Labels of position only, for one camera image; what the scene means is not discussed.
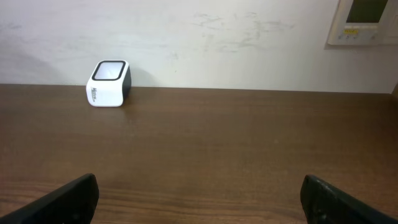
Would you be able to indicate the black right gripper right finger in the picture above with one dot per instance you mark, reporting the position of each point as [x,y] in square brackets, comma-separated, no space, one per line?
[323,203]

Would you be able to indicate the white wall control panel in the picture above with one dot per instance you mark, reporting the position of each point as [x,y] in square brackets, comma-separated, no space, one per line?
[364,23]

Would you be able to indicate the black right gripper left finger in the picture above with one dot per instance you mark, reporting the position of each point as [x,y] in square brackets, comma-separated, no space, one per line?
[74,202]

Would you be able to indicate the white barcode scanner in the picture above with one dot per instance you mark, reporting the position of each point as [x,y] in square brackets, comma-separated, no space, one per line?
[109,84]

